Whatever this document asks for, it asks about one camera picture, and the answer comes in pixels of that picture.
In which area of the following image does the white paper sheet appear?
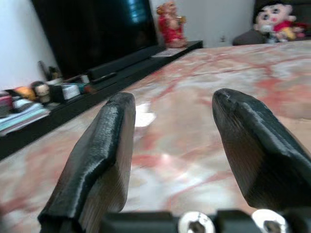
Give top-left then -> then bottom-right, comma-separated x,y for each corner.
151,48 -> 182,59

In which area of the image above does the grey cushion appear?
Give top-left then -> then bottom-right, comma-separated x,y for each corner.
232,29 -> 267,46

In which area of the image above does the big-eyed plush doll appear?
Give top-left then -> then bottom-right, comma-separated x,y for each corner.
254,0 -> 298,43

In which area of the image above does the red and gold figurine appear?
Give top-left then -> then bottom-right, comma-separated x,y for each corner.
156,1 -> 188,49

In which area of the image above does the stack of books and papers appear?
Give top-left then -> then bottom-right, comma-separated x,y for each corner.
0,95 -> 51,136

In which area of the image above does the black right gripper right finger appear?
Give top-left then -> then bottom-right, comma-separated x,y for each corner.
211,87 -> 311,212

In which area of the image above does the low black TV cabinet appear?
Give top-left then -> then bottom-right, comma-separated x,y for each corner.
0,40 -> 204,161

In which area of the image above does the small brown plush toy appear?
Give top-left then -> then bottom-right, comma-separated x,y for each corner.
30,81 -> 52,104

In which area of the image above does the black flat television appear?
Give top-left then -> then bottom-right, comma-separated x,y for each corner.
31,0 -> 160,80

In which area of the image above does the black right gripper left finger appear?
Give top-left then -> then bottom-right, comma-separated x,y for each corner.
37,92 -> 137,233

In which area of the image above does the small white box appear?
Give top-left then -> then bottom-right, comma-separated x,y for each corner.
61,83 -> 81,100

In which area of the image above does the black soundbar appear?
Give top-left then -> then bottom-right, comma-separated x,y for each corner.
86,46 -> 166,81

